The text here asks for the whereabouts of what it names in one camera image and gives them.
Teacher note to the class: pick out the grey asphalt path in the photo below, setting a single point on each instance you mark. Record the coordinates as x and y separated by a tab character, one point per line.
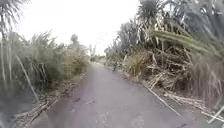
110	100

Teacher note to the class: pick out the tall cabbage tree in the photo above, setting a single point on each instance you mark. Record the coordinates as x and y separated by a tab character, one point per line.
74	39

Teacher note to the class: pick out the row of flax bushes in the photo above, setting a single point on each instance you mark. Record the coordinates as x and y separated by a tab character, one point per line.
40	63
173	46

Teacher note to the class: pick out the dry leaf litter strip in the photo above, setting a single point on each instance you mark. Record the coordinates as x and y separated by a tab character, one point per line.
43	106
173	96

